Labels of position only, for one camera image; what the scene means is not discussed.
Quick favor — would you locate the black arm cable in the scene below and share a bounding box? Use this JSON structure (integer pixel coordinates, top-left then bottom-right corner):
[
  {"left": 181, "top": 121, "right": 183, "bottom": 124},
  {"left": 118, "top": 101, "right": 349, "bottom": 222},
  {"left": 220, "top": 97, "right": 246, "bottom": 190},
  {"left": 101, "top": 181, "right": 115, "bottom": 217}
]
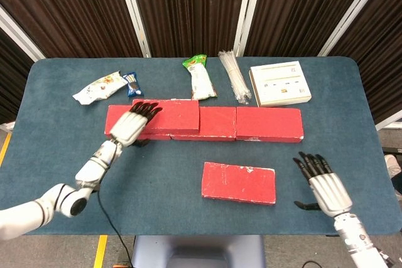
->
[{"left": 94, "top": 186, "right": 134, "bottom": 268}]

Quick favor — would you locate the blue table cloth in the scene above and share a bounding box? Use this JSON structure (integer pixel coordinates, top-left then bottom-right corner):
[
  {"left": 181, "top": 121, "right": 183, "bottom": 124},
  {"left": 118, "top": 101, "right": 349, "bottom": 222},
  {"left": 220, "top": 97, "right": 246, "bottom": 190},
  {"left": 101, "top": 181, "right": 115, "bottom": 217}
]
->
[{"left": 0, "top": 56, "right": 394, "bottom": 237}]

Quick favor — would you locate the white shoe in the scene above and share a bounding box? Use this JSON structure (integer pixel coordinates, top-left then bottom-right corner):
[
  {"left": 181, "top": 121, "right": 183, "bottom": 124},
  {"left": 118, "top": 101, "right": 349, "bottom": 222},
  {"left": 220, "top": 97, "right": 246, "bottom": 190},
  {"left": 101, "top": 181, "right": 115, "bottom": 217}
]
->
[{"left": 384, "top": 154, "right": 402, "bottom": 181}]

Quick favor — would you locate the small blue snack packet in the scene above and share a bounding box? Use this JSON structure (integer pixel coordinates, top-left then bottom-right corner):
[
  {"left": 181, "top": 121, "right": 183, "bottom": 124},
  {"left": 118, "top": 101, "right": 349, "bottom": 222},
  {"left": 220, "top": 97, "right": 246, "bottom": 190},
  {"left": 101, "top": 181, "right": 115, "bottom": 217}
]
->
[{"left": 121, "top": 72, "right": 144, "bottom": 98}]

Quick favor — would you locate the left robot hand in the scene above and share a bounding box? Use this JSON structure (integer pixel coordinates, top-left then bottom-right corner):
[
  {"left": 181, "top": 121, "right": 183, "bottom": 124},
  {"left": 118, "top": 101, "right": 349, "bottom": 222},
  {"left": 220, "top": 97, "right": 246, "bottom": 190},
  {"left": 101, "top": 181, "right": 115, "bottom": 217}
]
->
[{"left": 106, "top": 102, "right": 163, "bottom": 148}]

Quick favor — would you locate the crumpled white snack packet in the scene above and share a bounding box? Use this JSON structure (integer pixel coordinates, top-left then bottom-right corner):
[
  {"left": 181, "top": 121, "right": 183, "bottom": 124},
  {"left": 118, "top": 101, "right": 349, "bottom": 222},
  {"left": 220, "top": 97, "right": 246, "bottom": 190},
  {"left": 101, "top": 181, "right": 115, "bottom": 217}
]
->
[{"left": 72, "top": 70, "right": 129, "bottom": 105}]

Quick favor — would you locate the brown folding screen panel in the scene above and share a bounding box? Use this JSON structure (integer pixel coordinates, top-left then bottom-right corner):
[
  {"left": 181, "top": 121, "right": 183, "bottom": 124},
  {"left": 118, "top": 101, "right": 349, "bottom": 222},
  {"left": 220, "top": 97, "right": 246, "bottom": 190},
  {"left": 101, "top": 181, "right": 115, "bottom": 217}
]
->
[
  {"left": 317, "top": 0, "right": 402, "bottom": 131},
  {"left": 114, "top": 0, "right": 264, "bottom": 58},
  {"left": 234, "top": 0, "right": 393, "bottom": 58},
  {"left": 0, "top": 0, "right": 151, "bottom": 59},
  {"left": 0, "top": 4, "right": 46, "bottom": 124}
]

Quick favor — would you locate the green white snack bag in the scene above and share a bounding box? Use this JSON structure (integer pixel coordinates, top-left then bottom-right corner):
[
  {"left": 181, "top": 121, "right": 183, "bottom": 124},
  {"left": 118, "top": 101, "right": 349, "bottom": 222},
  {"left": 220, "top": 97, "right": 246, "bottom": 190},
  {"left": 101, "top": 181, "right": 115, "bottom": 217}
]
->
[{"left": 182, "top": 54, "right": 218, "bottom": 102}]

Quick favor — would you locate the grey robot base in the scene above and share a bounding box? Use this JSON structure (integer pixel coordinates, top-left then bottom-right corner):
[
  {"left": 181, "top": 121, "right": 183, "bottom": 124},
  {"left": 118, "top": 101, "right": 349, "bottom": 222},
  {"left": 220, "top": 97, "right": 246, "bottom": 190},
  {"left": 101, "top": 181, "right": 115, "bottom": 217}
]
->
[{"left": 130, "top": 235, "right": 267, "bottom": 268}]

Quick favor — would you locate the flat white cardboard box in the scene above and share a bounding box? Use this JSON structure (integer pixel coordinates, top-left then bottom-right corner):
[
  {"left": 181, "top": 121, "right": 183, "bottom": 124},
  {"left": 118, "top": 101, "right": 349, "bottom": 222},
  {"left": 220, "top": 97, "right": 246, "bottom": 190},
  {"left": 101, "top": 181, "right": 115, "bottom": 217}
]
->
[{"left": 249, "top": 61, "right": 313, "bottom": 107}]

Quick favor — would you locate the red brick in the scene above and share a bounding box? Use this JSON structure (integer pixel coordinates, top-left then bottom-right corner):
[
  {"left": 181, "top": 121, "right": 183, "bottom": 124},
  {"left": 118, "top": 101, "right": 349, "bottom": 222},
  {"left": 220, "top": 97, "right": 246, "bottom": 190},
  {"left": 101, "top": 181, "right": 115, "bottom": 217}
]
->
[
  {"left": 131, "top": 99, "right": 200, "bottom": 135},
  {"left": 104, "top": 105, "right": 172, "bottom": 141},
  {"left": 235, "top": 107, "right": 305, "bottom": 144},
  {"left": 201, "top": 161, "right": 277, "bottom": 206},
  {"left": 170, "top": 106, "right": 238, "bottom": 142}
]

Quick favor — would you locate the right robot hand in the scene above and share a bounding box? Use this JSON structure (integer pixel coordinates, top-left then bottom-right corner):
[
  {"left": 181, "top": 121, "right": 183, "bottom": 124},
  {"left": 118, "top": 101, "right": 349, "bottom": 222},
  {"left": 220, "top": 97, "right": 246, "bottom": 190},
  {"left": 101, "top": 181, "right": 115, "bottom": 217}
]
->
[{"left": 292, "top": 151, "right": 353, "bottom": 218}]

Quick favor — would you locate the clear plastic straw bundle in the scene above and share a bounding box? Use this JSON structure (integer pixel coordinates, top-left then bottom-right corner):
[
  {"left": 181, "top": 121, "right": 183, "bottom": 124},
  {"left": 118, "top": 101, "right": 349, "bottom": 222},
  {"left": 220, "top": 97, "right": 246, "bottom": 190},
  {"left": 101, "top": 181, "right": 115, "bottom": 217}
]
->
[{"left": 218, "top": 49, "right": 253, "bottom": 105}]

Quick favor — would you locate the yellow floor tape strip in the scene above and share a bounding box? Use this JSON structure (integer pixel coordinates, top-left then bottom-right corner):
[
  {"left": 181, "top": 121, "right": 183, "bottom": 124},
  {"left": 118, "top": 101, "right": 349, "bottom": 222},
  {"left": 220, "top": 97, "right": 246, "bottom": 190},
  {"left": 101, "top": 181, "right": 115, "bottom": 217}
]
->
[
  {"left": 0, "top": 132, "right": 12, "bottom": 159},
  {"left": 93, "top": 235, "right": 108, "bottom": 268}
]

